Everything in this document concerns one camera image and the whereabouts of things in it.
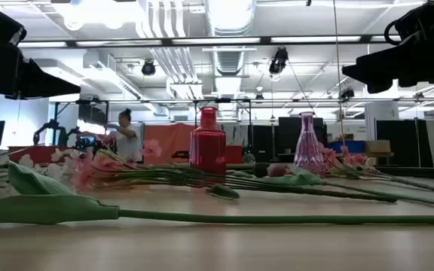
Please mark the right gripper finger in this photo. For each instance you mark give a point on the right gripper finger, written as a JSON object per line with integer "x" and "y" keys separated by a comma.
{"x": 390, "y": 64}

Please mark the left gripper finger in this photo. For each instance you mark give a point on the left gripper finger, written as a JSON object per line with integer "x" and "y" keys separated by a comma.
{"x": 40, "y": 84}

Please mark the pink blossom flower spray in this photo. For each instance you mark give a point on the pink blossom flower spray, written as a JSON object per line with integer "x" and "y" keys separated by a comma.
{"x": 352, "y": 160}
{"x": 151, "y": 148}
{"x": 85, "y": 175}

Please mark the dark red artificial tulip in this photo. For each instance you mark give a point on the dark red artificial tulip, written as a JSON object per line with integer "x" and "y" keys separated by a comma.
{"x": 277, "y": 170}

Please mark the black background robot arm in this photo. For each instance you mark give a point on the black background robot arm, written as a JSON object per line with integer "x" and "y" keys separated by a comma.
{"x": 51, "y": 126}

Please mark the pink glass vase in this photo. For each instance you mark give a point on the pink glass vase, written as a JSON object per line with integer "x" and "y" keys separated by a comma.
{"x": 309, "y": 150}

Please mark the red glass vase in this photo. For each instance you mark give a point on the red glass vase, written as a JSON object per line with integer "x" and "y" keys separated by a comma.
{"x": 207, "y": 150}

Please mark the black partition panel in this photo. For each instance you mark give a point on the black partition panel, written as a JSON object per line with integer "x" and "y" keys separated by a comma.
{"x": 300, "y": 128}
{"x": 401, "y": 143}

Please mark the cardboard box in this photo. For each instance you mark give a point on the cardboard box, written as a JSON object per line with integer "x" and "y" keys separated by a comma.
{"x": 377, "y": 147}

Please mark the blue bin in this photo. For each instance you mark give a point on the blue bin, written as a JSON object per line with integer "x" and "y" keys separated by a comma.
{"x": 347, "y": 147}

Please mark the person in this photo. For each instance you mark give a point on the person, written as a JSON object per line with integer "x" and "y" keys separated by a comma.
{"x": 128, "y": 145}

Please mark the white ceiling pipe bundle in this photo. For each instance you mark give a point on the white ceiling pipe bundle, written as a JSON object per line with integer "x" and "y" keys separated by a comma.
{"x": 164, "y": 22}

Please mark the orange partition cloth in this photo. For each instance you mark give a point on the orange partition cloth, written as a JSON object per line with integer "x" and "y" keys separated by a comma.
{"x": 168, "y": 141}

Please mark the black overhead light bar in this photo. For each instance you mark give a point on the black overhead light bar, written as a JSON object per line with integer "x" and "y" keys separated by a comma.
{"x": 217, "y": 40}

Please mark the loose green leaf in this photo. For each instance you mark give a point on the loose green leaf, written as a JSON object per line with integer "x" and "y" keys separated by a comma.
{"x": 222, "y": 192}

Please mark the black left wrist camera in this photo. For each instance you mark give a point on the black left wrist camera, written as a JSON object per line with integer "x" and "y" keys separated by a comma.
{"x": 2, "y": 28}

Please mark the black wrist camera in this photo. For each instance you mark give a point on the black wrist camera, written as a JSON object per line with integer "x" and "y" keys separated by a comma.
{"x": 2, "y": 28}
{"x": 416, "y": 22}

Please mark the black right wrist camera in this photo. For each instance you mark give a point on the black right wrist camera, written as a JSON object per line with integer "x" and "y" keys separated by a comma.
{"x": 416, "y": 22}

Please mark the black ceiling camera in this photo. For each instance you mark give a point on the black ceiling camera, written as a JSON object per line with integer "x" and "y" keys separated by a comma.
{"x": 148, "y": 68}

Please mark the black overhead camera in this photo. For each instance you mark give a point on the black overhead camera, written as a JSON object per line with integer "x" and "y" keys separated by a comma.
{"x": 279, "y": 60}

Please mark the silver ventilation duct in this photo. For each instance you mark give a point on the silver ventilation duct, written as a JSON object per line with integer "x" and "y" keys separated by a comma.
{"x": 230, "y": 22}

